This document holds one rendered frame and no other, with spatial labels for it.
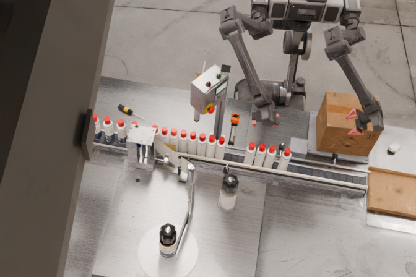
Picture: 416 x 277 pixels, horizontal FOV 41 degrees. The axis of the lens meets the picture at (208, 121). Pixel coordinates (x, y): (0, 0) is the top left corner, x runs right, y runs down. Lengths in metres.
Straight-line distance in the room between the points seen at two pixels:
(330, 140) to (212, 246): 0.90
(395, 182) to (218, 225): 1.06
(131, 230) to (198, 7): 2.68
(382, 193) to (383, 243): 0.30
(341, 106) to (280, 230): 0.77
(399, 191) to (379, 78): 1.74
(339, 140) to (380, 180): 0.34
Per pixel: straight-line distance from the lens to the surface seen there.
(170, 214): 3.03
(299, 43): 3.36
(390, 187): 3.38
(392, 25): 5.40
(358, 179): 3.29
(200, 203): 3.06
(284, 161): 3.09
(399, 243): 3.25
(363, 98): 2.90
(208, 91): 2.71
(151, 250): 2.94
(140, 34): 4.93
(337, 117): 3.17
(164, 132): 3.04
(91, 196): 3.16
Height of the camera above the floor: 3.64
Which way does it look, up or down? 56 degrees down
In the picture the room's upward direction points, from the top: 6 degrees clockwise
